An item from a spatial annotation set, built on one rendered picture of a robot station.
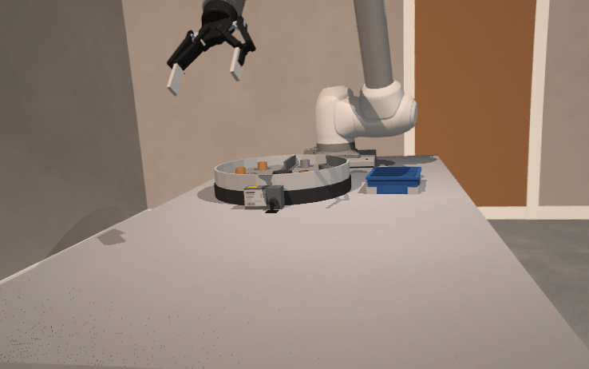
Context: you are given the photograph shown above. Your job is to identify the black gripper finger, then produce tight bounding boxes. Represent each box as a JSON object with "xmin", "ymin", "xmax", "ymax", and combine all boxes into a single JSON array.
[
  {"xmin": 167, "ymin": 25, "xmax": 211, "ymax": 96},
  {"xmin": 214, "ymin": 15, "xmax": 256, "ymax": 81}
]

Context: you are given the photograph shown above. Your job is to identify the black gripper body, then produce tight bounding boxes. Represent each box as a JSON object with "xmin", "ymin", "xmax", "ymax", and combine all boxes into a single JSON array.
[{"xmin": 199, "ymin": 0, "xmax": 238, "ymax": 47}]

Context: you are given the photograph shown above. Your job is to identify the blue plastic crate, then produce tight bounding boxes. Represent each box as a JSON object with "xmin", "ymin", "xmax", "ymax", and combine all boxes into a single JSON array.
[{"xmin": 366, "ymin": 167, "xmax": 421, "ymax": 195}]

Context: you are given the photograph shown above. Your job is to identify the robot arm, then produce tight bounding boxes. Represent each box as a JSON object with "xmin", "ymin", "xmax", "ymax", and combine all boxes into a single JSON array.
[{"xmin": 304, "ymin": 0, "xmax": 417, "ymax": 158}]

